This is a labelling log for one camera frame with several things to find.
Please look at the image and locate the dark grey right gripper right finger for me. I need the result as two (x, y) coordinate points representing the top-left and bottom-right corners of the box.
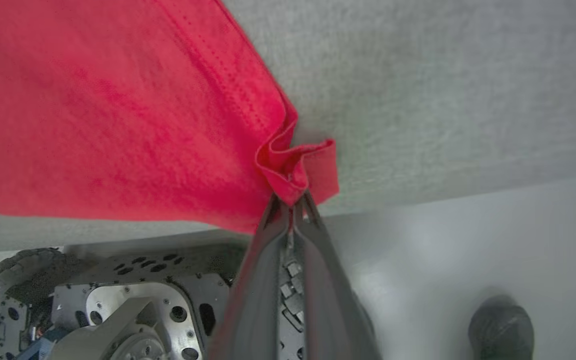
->
(292, 191), (383, 360)

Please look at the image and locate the dark grey rounded shoe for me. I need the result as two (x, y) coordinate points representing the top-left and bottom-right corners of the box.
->
(468, 295), (536, 360)

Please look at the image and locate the red cloth garment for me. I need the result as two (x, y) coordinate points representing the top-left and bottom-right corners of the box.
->
(0, 0), (340, 235)

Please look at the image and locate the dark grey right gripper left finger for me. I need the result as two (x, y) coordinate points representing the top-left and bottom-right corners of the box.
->
(208, 195), (290, 360)

